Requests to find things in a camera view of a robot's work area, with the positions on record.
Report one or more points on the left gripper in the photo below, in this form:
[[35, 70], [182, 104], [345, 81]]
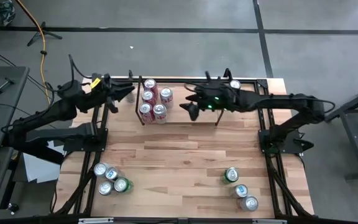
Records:
[[92, 95]]

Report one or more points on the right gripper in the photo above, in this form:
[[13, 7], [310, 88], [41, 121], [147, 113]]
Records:
[[221, 99]]

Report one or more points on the silver Diet Coke can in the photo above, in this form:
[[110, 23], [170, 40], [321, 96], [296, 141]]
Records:
[[249, 203], [105, 187], [166, 93], [100, 169], [159, 110]]

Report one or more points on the red Coca-Cola can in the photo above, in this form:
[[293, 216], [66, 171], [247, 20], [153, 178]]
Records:
[[150, 84], [148, 96], [145, 110]]

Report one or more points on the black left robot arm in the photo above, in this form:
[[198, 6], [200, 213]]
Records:
[[57, 133]]

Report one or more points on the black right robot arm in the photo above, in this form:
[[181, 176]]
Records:
[[284, 101]]

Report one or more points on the yellow sticker label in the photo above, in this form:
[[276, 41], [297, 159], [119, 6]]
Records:
[[95, 82]]

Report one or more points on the green soda can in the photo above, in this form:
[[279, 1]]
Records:
[[230, 175], [122, 185], [235, 84]]

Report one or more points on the black tripod base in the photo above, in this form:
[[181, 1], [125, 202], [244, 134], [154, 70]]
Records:
[[43, 32]]

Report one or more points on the white paper sheets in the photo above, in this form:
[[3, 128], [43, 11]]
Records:
[[39, 168]]

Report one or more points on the person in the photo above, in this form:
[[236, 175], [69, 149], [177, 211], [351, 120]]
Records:
[[3, 11]]

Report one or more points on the black caster knob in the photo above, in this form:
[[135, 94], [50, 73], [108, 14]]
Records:
[[12, 208]]

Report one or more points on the dark grey neighbour table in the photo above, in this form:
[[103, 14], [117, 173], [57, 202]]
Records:
[[350, 124]]

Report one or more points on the wooden shelf black metal frame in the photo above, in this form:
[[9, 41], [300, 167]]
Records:
[[194, 116]]

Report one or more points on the black aluminium rig frame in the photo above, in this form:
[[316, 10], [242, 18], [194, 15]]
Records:
[[105, 122]]

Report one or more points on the silver bracket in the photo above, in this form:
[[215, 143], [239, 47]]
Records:
[[269, 221], [95, 220]]

